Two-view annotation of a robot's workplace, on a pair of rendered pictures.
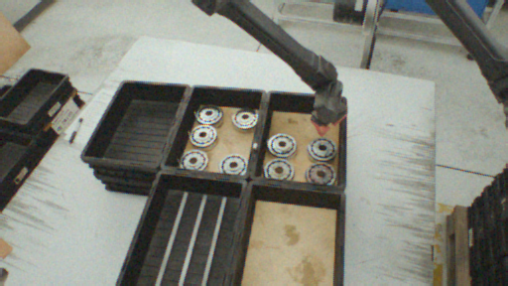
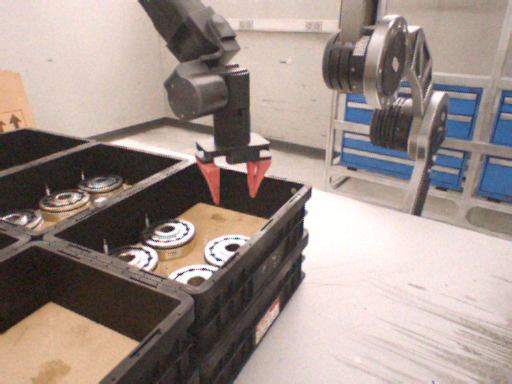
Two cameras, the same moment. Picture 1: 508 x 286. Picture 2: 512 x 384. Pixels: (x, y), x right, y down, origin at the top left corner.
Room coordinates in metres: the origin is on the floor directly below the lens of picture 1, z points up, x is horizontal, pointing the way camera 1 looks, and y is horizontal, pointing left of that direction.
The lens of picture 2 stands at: (0.14, -0.42, 1.25)
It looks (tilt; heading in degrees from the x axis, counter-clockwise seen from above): 24 degrees down; 15
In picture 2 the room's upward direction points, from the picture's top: straight up
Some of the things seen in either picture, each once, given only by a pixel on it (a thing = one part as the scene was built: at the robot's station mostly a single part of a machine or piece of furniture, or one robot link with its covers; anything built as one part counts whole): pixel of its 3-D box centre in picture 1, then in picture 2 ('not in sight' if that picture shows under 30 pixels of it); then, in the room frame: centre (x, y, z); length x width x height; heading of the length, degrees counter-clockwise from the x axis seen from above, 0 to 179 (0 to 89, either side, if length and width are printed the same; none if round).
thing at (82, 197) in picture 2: (202, 135); (64, 199); (0.82, 0.20, 0.86); 0.10 x 0.10 x 0.01
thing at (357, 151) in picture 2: not in sight; (401, 131); (2.56, -0.67, 0.60); 0.72 x 0.03 x 0.56; 69
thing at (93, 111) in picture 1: (99, 115); not in sight; (1.13, 0.72, 0.70); 0.33 x 0.23 x 0.01; 159
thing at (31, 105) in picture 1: (48, 119); not in sight; (1.46, 1.26, 0.37); 0.40 x 0.30 x 0.45; 159
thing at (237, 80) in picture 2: (331, 92); (227, 89); (0.71, -0.23, 1.14); 0.07 x 0.06 x 0.07; 159
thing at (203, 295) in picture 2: (302, 136); (196, 212); (0.73, -0.16, 0.92); 0.40 x 0.30 x 0.02; 167
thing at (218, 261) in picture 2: (322, 148); (233, 251); (0.72, -0.23, 0.86); 0.10 x 0.10 x 0.01
